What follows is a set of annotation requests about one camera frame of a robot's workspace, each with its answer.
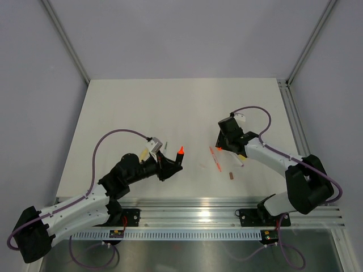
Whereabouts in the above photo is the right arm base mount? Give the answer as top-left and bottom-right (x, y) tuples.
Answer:
(235, 193), (295, 228)

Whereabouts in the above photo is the purple cable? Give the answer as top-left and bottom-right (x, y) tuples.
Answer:
(7, 129), (151, 250)
(232, 106), (343, 202)

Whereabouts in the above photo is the purple white pen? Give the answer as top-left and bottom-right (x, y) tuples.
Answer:
(231, 153), (244, 167)

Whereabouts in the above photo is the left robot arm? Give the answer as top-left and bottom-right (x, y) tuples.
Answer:
(12, 151), (184, 264)

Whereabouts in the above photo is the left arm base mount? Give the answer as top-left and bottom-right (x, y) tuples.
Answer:
(106, 199), (141, 227)

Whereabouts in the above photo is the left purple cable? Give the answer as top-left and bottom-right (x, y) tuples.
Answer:
(7, 129), (151, 250)

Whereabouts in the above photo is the circuit board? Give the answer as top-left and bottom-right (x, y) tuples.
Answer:
(260, 230), (278, 245)
(109, 229), (124, 239)

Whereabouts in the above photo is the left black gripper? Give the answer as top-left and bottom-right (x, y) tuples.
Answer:
(126, 151), (182, 185)

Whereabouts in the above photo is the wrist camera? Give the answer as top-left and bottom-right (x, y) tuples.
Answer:
(230, 112), (246, 123)
(145, 137), (163, 160)

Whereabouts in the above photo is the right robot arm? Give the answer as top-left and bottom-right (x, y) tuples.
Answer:
(216, 116), (334, 224)

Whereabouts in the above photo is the white cable duct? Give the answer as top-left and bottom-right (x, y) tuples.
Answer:
(72, 229), (261, 241)

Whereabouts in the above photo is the left frame post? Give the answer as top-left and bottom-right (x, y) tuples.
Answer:
(39, 0), (91, 86)

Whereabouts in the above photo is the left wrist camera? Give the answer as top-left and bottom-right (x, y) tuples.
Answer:
(145, 137), (163, 160)

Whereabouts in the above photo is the frame post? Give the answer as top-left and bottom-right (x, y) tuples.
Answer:
(39, 0), (91, 86)
(285, 0), (339, 87)

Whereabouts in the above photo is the right side aluminium rail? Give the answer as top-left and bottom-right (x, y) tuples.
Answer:
(277, 79), (311, 156)

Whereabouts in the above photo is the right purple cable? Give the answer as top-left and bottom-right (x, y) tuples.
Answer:
(232, 106), (343, 202)

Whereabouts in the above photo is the orange thin pen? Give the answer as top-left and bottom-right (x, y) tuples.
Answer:
(209, 146), (222, 172)

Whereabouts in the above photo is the yellow highlighter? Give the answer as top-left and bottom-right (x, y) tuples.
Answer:
(139, 149), (149, 161)

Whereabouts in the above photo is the right circuit board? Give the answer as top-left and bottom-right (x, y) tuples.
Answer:
(260, 230), (278, 245)

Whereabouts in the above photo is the right frame post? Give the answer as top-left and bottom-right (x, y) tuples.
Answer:
(285, 0), (339, 87)

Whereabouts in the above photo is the black orange highlighter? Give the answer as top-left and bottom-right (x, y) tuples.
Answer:
(175, 146), (184, 166)

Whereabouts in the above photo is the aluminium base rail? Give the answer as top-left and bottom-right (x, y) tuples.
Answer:
(120, 197), (345, 229)

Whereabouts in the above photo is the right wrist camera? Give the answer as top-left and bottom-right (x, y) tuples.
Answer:
(230, 112), (246, 123)

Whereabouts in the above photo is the left circuit board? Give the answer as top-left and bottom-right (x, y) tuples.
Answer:
(109, 229), (124, 239)

